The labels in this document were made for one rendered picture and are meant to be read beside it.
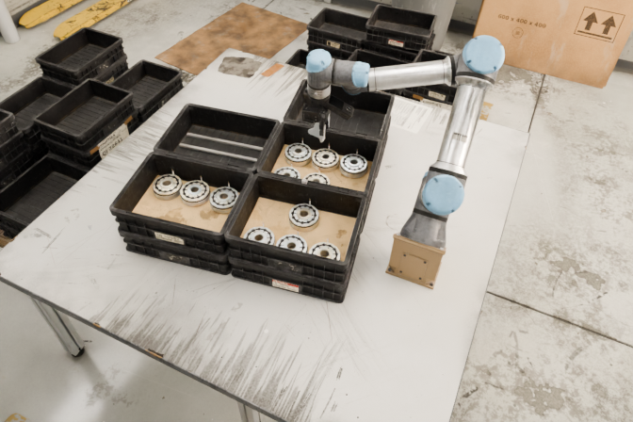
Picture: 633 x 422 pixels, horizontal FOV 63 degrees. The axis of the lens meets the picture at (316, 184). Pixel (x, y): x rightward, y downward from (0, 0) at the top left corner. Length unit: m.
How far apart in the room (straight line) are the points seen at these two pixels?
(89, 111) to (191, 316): 1.55
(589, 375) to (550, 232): 0.82
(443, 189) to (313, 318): 0.59
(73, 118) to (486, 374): 2.36
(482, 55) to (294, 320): 0.99
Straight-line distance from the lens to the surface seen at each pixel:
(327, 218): 1.80
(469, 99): 1.59
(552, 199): 3.33
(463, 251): 1.97
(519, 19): 4.31
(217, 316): 1.75
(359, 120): 2.21
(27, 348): 2.75
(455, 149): 1.57
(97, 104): 3.04
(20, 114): 3.33
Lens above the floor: 2.20
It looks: 46 degrees down
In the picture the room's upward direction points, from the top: 2 degrees clockwise
